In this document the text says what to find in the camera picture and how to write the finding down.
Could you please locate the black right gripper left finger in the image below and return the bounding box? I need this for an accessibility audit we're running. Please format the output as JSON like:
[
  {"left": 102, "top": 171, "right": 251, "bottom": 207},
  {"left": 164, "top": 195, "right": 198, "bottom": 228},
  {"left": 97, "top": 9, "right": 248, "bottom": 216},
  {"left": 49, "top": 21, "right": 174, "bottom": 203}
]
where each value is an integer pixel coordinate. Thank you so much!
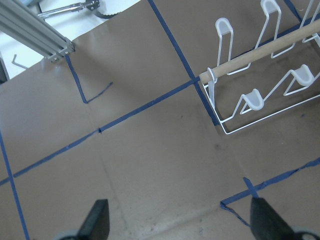
[{"left": 77, "top": 199, "right": 110, "bottom": 240}]

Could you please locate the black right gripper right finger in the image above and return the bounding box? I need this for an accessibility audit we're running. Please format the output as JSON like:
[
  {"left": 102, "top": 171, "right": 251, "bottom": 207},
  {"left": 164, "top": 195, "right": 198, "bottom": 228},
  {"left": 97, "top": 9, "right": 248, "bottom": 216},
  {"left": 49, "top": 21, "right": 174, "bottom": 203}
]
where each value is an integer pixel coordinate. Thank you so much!
[{"left": 250, "top": 197, "right": 294, "bottom": 240}]

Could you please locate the aluminium frame post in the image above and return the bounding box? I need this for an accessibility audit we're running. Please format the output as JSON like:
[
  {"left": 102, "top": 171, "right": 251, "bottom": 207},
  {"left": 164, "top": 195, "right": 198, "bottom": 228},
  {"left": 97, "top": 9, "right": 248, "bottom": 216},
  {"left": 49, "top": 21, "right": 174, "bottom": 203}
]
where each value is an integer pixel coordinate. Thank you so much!
[{"left": 0, "top": 0, "right": 75, "bottom": 62}]

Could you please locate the wooden dowel rod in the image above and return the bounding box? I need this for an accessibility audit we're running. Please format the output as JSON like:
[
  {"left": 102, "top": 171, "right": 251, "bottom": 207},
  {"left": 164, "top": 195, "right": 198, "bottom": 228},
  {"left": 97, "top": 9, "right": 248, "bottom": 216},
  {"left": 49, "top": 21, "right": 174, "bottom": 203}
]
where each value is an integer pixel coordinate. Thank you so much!
[{"left": 199, "top": 19, "right": 320, "bottom": 84}]

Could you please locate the metal reacher grabber tool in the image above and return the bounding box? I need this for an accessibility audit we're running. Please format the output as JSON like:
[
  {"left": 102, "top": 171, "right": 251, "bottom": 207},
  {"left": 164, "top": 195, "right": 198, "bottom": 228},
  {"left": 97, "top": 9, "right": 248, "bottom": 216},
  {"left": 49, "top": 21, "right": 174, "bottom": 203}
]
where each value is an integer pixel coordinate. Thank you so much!
[{"left": 37, "top": 0, "right": 100, "bottom": 19}]

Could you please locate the white wire cup rack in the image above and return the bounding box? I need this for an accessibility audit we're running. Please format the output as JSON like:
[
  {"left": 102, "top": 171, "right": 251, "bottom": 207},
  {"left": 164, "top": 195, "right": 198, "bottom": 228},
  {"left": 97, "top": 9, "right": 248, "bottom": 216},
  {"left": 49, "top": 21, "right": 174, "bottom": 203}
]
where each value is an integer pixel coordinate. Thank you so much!
[{"left": 201, "top": 0, "right": 320, "bottom": 126}]

